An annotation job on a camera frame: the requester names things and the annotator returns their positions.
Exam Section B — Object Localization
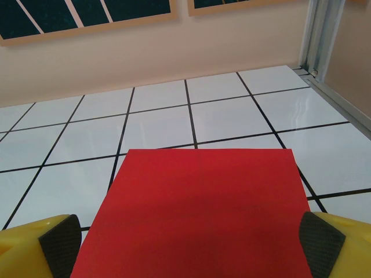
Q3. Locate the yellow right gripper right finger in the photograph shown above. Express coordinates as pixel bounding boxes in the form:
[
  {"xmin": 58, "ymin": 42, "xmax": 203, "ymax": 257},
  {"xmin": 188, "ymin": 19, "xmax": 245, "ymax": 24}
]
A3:
[{"xmin": 299, "ymin": 211, "xmax": 371, "ymax": 278}]

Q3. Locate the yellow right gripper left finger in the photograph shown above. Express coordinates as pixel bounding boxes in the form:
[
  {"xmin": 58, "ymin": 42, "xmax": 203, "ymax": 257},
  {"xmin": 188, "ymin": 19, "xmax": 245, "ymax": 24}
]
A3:
[{"xmin": 0, "ymin": 214, "xmax": 83, "ymax": 278}]

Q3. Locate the red paper sheet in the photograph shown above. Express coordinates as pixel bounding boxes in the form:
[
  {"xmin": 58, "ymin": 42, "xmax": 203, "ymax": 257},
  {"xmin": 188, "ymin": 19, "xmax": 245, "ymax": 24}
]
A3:
[{"xmin": 70, "ymin": 148, "xmax": 314, "ymax": 278}]

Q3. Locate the aluminium side rail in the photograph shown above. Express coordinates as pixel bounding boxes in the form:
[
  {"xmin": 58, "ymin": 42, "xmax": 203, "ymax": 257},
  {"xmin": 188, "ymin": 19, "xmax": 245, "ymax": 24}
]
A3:
[{"xmin": 292, "ymin": 65, "xmax": 371, "ymax": 137}]

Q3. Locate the aluminium corner post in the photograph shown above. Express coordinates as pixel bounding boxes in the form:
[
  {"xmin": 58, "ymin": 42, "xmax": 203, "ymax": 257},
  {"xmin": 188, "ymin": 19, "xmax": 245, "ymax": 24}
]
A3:
[{"xmin": 297, "ymin": 0, "xmax": 347, "ymax": 85}]

